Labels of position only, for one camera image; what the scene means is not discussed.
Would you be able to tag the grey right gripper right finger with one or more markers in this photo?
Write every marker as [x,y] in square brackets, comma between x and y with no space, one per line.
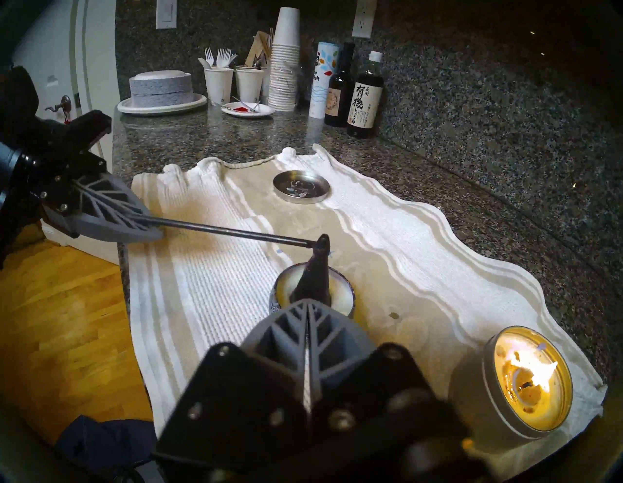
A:
[340,345]

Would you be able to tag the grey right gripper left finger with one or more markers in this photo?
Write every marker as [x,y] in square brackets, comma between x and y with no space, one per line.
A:
[282,341]

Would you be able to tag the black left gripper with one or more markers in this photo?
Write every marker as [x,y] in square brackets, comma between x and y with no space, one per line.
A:
[44,151]

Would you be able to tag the blue patterned bowl candle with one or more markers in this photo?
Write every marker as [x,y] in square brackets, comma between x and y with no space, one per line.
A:
[340,294]

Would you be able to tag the silver tin candle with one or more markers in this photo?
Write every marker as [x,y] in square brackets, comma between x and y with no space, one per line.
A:
[486,404]

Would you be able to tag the white beige striped towel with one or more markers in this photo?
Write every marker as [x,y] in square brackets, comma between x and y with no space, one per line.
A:
[219,302]

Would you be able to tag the stack of grey paper bowls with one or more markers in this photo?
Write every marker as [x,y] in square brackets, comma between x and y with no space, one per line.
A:
[160,90]

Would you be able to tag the white door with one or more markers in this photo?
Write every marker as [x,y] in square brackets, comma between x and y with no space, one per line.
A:
[97,73]

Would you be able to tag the small round metal dish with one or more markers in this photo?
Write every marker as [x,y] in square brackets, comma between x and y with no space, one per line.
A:
[302,187]

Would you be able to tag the white paper cup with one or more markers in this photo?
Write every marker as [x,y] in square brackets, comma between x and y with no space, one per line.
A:
[219,87]
[249,85]

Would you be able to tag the small white plate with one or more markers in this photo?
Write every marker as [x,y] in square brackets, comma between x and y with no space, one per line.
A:
[258,111]

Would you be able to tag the dark blue cloth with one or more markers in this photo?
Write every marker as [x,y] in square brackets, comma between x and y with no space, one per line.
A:
[107,445]

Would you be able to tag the wide wooden stirrer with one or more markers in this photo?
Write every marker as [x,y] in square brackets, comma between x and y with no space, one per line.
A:
[258,48]

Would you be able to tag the tall stack paper cups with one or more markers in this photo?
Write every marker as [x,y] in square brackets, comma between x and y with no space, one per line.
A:
[284,73]

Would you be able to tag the soy sauce bottle white label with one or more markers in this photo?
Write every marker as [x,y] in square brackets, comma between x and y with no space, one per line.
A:
[364,107]

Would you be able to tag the dark bottle tan label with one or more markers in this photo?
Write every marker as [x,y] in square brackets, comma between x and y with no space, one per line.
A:
[338,97]

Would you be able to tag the white salt canister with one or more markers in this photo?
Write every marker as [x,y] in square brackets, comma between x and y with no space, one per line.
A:
[321,83]

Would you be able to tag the white outlet near bottles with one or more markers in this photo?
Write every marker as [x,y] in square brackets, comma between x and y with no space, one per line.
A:
[364,18]

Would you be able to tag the white light switch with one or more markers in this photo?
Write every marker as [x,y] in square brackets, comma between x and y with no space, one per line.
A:
[166,13]

